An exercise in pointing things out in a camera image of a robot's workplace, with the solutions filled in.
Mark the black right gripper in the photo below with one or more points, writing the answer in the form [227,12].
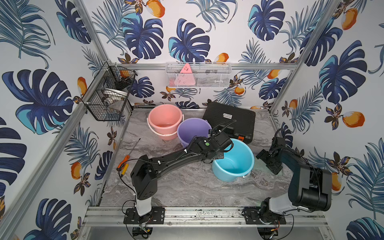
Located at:
[262,154]

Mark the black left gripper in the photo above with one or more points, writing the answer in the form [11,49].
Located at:
[223,142]

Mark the turquoise plastic bucket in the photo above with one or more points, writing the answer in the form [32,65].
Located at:
[238,162]

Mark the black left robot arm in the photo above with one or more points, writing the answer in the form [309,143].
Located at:
[147,172]

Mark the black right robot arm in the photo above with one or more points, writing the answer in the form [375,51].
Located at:
[310,189]

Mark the purple plastic bucket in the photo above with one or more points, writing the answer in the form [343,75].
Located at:
[192,127]

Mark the pink plastic bucket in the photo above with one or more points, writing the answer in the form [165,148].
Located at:
[164,121]

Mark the black plastic tool case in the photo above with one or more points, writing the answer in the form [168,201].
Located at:
[219,115]

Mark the pink triangular object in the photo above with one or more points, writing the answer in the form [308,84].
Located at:
[186,77]

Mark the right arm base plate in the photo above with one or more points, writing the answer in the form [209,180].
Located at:
[264,216]

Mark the white wire shelf basket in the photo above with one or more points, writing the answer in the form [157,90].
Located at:
[207,75]

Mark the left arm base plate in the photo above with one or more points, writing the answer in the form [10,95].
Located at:
[144,216]

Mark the yellow handled screwdriver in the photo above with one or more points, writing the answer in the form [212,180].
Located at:
[124,169]

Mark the orange handled screwdriver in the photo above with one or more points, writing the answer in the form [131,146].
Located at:
[122,164]

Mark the black wire basket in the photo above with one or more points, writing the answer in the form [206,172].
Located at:
[109,92]

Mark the aluminium front rail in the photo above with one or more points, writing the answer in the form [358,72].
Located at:
[200,217]

